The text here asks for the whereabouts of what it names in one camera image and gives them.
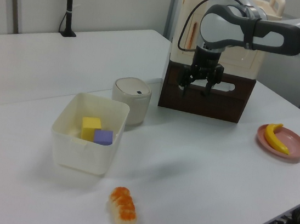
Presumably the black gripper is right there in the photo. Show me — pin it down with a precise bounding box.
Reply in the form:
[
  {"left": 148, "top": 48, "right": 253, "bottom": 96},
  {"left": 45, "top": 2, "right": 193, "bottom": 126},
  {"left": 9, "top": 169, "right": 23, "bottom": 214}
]
[{"left": 176, "top": 44, "right": 227, "bottom": 101}]

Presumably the white plastic box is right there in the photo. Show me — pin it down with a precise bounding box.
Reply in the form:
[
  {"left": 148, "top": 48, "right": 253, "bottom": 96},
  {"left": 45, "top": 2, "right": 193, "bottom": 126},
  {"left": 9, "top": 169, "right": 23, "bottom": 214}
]
[{"left": 46, "top": 89, "right": 132, "bottom": 180}]

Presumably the dark brown wooden drawer cabinet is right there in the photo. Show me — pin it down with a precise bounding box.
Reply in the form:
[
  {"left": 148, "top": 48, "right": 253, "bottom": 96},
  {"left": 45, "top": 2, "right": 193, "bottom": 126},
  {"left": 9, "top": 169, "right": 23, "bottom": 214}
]
[{"left": 157, "top": 59, "right": 258, "bottom": 125}]

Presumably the orange latch strip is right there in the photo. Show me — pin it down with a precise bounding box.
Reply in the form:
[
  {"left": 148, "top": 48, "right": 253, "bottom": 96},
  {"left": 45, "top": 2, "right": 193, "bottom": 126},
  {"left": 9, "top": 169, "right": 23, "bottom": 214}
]
[{"left": 186, "top": 20, "right": 199, "bottom": 51}]

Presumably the small beige lidded bin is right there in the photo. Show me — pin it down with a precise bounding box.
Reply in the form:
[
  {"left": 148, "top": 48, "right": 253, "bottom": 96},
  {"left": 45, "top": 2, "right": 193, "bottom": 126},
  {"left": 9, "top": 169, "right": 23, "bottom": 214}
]
[{"left": 107, "top": 75, "right": 154, "bottom": 129}]

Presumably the yellow toy banana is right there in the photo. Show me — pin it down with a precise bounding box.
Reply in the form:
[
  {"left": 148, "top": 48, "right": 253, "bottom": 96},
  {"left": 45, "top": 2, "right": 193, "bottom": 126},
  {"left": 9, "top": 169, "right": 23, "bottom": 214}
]
[{"left": 261, "top": 121, "right": 294, "bottom": 156}]

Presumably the pink plate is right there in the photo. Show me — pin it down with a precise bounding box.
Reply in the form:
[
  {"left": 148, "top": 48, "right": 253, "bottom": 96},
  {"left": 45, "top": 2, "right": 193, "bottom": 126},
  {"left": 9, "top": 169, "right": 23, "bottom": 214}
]
[{"left": 253, "top": 122, "right": 300, "bottom": 165}]

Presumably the purple cube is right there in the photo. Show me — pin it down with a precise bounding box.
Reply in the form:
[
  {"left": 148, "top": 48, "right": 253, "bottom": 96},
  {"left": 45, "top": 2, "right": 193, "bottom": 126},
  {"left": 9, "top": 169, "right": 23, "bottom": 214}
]
[{"left": 93, "top": 129, "right": 115, "bottom": 147}]

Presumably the yellow cube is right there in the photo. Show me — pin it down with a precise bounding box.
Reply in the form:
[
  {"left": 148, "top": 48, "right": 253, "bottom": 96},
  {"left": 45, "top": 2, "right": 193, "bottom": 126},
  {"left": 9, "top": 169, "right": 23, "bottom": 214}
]
[{"left": 80, "top": 116, "right": 103, "bottom": 142}]

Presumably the orange bread slice toy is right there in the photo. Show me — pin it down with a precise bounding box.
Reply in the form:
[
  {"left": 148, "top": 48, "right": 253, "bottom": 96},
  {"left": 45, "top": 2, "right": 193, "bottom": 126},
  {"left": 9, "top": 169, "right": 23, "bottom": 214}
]
[{"left": 104, "top": 185, "right": 142, "bottom": 224}]

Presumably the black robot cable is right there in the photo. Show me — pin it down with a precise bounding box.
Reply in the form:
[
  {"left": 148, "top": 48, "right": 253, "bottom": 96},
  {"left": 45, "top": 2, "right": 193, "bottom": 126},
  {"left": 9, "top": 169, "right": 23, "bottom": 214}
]
[{"left": 177, "top": 0, "right": 261, "bottom": 61}]

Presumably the cream storage box with handles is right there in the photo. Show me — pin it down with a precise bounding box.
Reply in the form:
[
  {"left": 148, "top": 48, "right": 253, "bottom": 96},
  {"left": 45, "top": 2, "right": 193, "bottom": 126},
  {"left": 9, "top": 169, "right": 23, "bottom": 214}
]
[{"left": 167, "top": 0, "right": 286, "bottom": 84}]

